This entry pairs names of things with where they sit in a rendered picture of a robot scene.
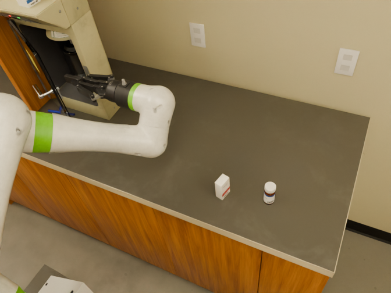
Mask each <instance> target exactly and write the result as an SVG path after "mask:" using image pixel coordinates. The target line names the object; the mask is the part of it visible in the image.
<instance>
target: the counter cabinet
mask: <svg viewBox="0 0 391 293"><path fill-rule="evenodd" d="M13 202H16V203H19V204H21V205H23V206H25V207H27V208H29V209H32V210H34V211H36V212H38V213H40V214H42V215H45V216H47V217H49V218H52V219H54V220H56V221H58V222H60V223H62V224H65V225H67V226H69V227H71V228H73V229H75V230H78V231H80V232H82V233H85V234H87V235H89V236H91V237H93V238H96V239H98V240H100V241H102V242H104V243H106V244H108V245H111V246H113V247H115V248H117V249H120V250H121V251H124V252H126V253H129V254H131V255H133V256H135V257H137V258H139V259H142V260H144V261H146V262H148V263H150V264H152V265H155V266H157V267H159V268H162V269H164V270H166V271H168V272H170V273H172V274H175V275H177V276H179V277H181V278H183V279H185V280H188V281H190V282H192V283H194V284H197V285H199V286H201V287H203V288H205V289H208V290H210V291H212V292H214V293H321V292H322V290H323V289H324V287H325V285H326V283H327V281H328V280H329V278H330V277H328V276H326V275H323V274H321V273H318V272H316V271H313V270H310V269H308V268H306V267H302V266H300V265H297V264H295V263H293V262H289V261H288V260H285V259H282V258H279V257H277V256H275V255H272V254H270V253H267V252H264V251H262V250H259V249H257V248H254V247H251V246H249V245H246V244H244V243H241V242H238V241H236V240H233V239H231V238H228V237H225V236H224V235H220V234H218V233H215V232H213V231H211V230H207V229H206V228H203V227H200V226H197V225H195V224H193V223H190V222H187V221H185V220H182V219H180V218H177V217H174V216H172V215H169V214H167V213H164V212H161V211H159V210H156V209H154V208H151V207H149V206H146V205H143V204H142V203H139V202H136V201H133V200H131V199H129V198H125V197H123V196H121V195H118V194H116V193H113V192H110V191H108V190H105V189H103V188H100V187H97V186H95V185H92V184H90V183H87V182H85V181H82V180H79V179H77V178H74V177H72V176H69V175H67V174H64V173H61V172H59V171H57V170H54V169H51V168H49V167H46V166H44V165H41V164H39V163H36V162H33V161H31V160H28V159H26V158H23V157H21V158H20V162H19V165H18V168H17V172H16V175H15V180H14V183H13V187H12V191H11V195H10V199H9V204H12V203H13Z"/></svg>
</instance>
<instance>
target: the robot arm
mask: <svg viewBox="0 0 391 293"><path fill-rule="evenodd" d="M64 78H65V80H66V82H67V83H70V84H72V85H74V86H76V87H77V90H78V92H80V93H81V94H83V95H85V96H87V97H88V98H90V99H91V100H92V101H93V102H96V99H98V98H101V99H107V100H109V101H111V102H114V103H116V104H117V105H118V106H119V107H122V108H126V109H130V110H133V111H136V112H139V113H140V118H139V123H138V125H128V124H113V123H102V122H94V121H89V120H83V119H77V118H74V117H69V116H64V115H59V114H56V113H52V114H50V113H44V112H37V111H33V110H29V108H28V107H27V105H26V104H25V103H24V102H23V101H22V100H21V99H19V98H18V97H16V96H14V95H11V94H6V93H1V92H0V251H1V243H2V236H3V229H4V225H5V219H6V213H7V209H8V204H9V199H10V195H11V191H12V187H13V183H14V180H15V175H16V172H17V168H18V165H19V162H20V158H21V155H22V152H27V153H63V152H107V153H121V154H128V155H136V156H142V157H146V158H156V157H158V156H160V155H161V154H163V152H164V151H165V149H166V147H167V144H168V133H169V126H170V122H171V119H172V115H173V111H174V109H175V97H174V95H173V94H172V92H171V91H170V90H169V89H168V88H166V87H163V86H160V85H145V84H140V83H136V82H133V81H129V80H125V79H122V80H121V81H119V80H115V78H114V75H113V74H110V75H101V74H88V75H87V76H86V77H81V76H73V75H71V74H66V75H64ZM91 91H92V92H95V93H96V94H97V95H96V94H95V93H92V92H91ZM0 293H26V292H24V291H23V290H22V289H21V288H20V286H19V285H17V284H16V283H14V282H13V281H12V280H10V279H8V278H7V277H5V276H4V275H3V274H1V273H0Z"/></svg>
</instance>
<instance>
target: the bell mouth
mask: <svg viewBox="0 0 391 293"><path fill-rule="evenodd" d="M46 36H47V37H48V38H49V39H51V40H54V41H66V40H71V38H70V37H69V36H68V35H67V34H65V33H60V32H56V31H51V30H46Z"/></svg>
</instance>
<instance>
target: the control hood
mask: <svg viewBox="0 0 391 293"><path fill-rule="evenodd" d="M0 13H5V14H9V15H14V16H20V17H24V18H27V19H29V20H32V21H35V22H38V23H41V24H44V25H47V26H52V27H58V28H64V29H67V28H68V27H70V23H69V20H68V18H67V15H66V13H65V10H64V8H63V5H62V3H61V0H41V1H40V2H38V3H37V4H35V5H34V6H32V7H30V8H26V7H23V6H19V4H18V2H17V0H0Z"/></svg>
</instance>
